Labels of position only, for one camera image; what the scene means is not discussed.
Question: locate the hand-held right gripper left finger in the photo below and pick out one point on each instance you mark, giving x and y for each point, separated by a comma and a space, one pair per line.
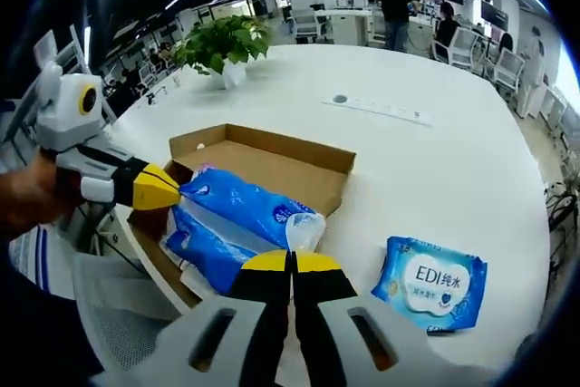
213, 346

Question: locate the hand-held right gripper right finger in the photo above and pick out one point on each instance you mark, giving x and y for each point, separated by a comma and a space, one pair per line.
358, 341

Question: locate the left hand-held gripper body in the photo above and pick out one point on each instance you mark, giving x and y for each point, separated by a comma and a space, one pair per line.
72, 110

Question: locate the blue soft wet wipes pack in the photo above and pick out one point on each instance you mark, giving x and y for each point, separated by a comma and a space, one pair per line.
430, 283

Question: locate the blue soft tissue pack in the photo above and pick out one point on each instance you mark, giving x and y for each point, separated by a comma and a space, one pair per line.
235, 219

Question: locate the brown cardboard shoe box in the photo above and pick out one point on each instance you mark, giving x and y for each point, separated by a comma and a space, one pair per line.
281, 169

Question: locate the person's left hand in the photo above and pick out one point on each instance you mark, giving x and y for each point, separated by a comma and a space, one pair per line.
41, 196

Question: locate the small black table device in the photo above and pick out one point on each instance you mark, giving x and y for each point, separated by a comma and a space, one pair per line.
151, 98

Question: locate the blue white striped board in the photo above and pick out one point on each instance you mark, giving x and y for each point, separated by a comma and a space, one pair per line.
29, 255

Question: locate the green potted plant white pot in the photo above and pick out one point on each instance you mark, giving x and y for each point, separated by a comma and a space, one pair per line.
222, 42

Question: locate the white office chair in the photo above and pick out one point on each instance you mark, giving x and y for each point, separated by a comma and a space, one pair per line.
308, 24
509, 72
457, 45

